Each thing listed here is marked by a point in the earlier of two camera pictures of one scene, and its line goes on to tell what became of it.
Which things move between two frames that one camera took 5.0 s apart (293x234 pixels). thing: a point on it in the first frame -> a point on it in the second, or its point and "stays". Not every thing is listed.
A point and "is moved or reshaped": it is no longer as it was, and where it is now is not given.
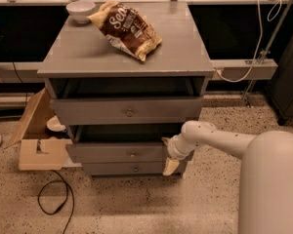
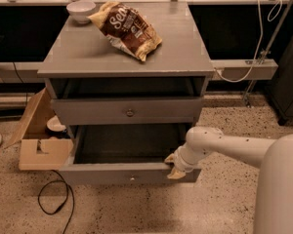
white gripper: (173, 150) -> (179, 163)
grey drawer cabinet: (118, 108) stays
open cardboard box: (40, 150) stays
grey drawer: (120, 143) is moved or reshaped
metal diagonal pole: (264, 55) stays
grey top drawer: (120, 111) stays
